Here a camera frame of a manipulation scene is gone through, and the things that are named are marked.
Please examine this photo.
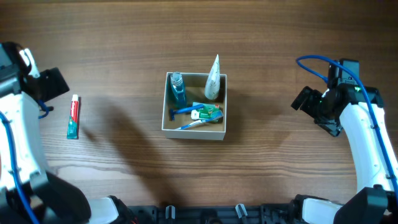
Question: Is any white cardboard box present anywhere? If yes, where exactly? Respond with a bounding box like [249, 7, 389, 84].
[161, 72, 228, 141]

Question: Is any blue mouthwash bottle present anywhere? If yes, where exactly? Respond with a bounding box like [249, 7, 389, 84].
[170, 72, 187, 108]

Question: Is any green Dettol soap bar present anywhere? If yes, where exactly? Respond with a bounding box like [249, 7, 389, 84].
[190, 102, 221, 121]

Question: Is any red white toothpaste tube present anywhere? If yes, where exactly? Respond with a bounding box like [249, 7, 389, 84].
[67, 95, 80, 139]

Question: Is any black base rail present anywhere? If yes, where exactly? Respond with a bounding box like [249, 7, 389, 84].
[129, 203, 303, 224]

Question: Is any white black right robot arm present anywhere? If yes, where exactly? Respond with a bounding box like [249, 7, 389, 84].
[291, 84, 397, 223]

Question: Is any blue white toothbrush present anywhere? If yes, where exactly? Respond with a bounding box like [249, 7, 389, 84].
[176, 111, 224, 130]

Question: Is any white floral cream tube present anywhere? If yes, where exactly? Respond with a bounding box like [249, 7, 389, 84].
[204, 54, 220, 100]

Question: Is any blue disposable razor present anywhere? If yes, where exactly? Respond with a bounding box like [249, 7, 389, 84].
[169, 104, 204, 121]

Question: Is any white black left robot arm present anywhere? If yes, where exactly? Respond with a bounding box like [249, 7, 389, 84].
[1, 42, 129, 223]

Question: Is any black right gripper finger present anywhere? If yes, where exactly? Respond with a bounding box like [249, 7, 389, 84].
[291, 86, 313, 110]
[300, 89, 322, 118]

